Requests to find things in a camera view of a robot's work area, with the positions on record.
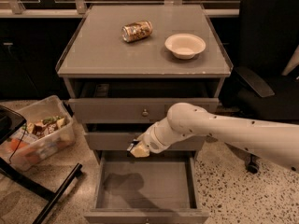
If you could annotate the blue rxbar wrapper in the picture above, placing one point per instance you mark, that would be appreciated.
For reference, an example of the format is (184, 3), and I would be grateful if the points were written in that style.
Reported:
(132, 145)

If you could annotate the grey middle drawer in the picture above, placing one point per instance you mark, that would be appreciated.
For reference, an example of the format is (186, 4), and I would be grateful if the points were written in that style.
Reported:
(118, 136)

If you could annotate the dark item in top drawer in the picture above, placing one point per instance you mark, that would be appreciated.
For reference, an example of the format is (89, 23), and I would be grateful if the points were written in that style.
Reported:
(101, 90)

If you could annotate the grey drawer cabinet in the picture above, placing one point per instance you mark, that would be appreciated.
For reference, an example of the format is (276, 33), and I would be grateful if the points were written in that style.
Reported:
(98, 51)

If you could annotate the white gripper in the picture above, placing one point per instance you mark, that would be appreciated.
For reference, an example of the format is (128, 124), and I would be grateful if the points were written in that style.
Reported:
(150, 140)

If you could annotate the snack packages in bin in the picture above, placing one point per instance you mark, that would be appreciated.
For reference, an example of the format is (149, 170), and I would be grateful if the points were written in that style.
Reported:
(33, 131)

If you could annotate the black office chair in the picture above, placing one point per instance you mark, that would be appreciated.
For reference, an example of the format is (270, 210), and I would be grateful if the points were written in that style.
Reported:
(264, 82)

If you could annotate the white paper bowl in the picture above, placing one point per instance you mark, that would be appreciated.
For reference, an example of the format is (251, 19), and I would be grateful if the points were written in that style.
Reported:
(185, 46)

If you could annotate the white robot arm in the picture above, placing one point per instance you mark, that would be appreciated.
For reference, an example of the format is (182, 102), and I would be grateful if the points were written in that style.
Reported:
(274, 141)

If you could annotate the grey top drawer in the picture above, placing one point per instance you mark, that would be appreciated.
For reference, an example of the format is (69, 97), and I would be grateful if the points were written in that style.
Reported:
(134, 101)

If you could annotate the grey drawer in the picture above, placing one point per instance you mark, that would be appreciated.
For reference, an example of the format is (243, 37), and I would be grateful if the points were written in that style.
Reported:
(159, 189)
(134, 101)
(118, 136)

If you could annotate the grey bottom drawer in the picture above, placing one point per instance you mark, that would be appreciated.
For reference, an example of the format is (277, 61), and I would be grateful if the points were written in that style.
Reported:
(159, 189)

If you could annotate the clear plastic storage bin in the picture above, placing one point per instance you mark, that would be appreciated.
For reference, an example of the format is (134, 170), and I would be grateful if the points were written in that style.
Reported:
(24, 158)

